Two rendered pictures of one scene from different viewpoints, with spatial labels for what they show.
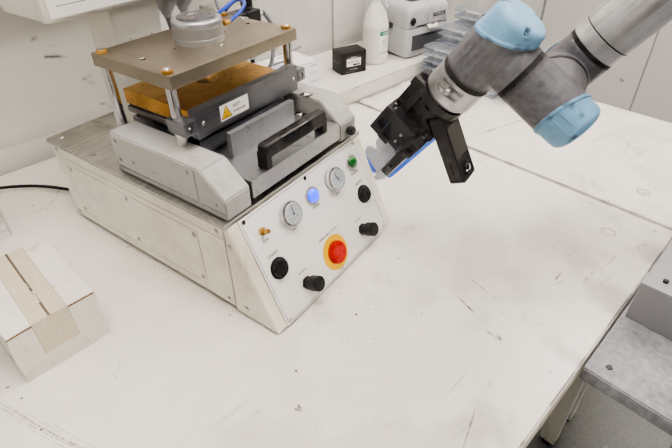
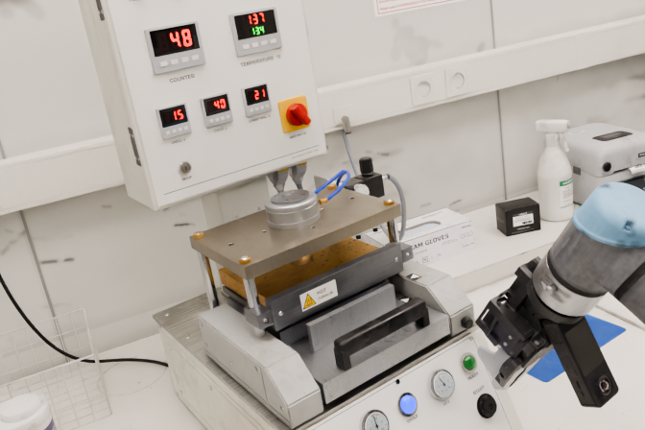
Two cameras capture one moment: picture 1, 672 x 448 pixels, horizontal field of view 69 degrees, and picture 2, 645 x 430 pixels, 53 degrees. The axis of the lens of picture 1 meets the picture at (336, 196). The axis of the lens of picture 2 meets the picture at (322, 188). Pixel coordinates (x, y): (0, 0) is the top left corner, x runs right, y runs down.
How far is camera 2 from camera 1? 0.21 m
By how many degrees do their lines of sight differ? 27
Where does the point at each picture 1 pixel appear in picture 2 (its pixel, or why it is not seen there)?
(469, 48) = (567, 241)
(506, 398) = not seen: outside the picture
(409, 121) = (519, 321)
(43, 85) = (170, 253)
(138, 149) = (219, 337)
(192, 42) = (282, 225)
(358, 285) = not seen: outside the picture
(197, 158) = (269, 352)
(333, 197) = (439, 408)
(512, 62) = (618, 260)
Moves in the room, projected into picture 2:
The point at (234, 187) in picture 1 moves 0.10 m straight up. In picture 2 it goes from (301, 390) to (288, 318)
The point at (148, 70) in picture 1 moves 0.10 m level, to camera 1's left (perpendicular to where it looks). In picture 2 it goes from (229, 258) to (167, 258)
